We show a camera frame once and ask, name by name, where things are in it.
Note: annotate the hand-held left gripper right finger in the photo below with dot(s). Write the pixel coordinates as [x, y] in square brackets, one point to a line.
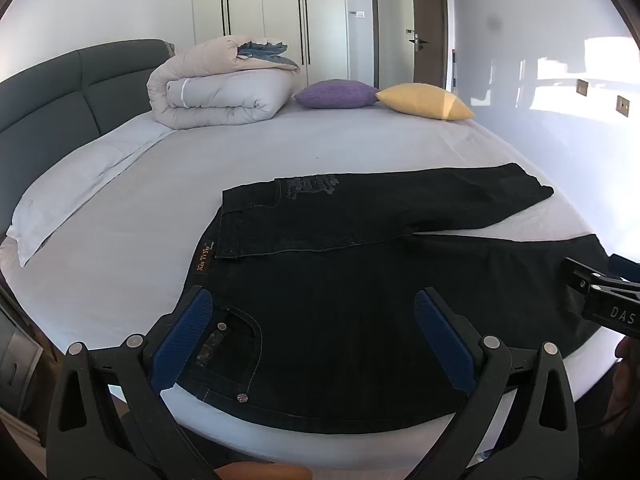
[445, 345]

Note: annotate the brown wall socket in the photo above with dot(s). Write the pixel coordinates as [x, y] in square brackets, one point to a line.
[623, 106]
[582, 87]

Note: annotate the yellow cushion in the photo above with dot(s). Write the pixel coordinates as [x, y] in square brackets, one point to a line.
[425, 101]

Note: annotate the grey bedside cabinet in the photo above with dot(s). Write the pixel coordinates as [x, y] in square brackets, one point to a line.
[17, 360]

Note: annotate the purple cushion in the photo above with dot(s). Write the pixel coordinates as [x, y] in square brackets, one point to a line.
[335, 94]

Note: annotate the black denim pants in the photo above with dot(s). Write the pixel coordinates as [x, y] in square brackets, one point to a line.
[350, 310]

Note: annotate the grey padded headboard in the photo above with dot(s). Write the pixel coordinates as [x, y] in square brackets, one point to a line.
[55, 95]

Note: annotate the white pillow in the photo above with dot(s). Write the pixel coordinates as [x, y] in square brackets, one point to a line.
[75, 185]

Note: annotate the person's right hand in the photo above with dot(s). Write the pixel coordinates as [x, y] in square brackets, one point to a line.
[627, 352]

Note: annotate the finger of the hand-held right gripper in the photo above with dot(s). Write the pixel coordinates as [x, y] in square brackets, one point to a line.
[607, 310]
[625, 266]

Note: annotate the white wardrobe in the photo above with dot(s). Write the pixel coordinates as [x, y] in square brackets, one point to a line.
[270, 15]

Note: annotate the bed with white sheet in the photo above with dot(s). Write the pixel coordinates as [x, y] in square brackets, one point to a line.
[350, 145]

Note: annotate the blue folded cloth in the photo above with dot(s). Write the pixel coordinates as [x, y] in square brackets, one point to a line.
[267, 52]

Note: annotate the folded beige white duvet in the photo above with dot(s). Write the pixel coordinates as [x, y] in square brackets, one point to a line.
[220, 95]

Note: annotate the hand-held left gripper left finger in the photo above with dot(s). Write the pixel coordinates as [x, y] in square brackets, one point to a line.
[182, 340]

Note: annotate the brown wooden door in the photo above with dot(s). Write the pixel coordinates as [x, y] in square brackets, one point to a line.
[429, 20]

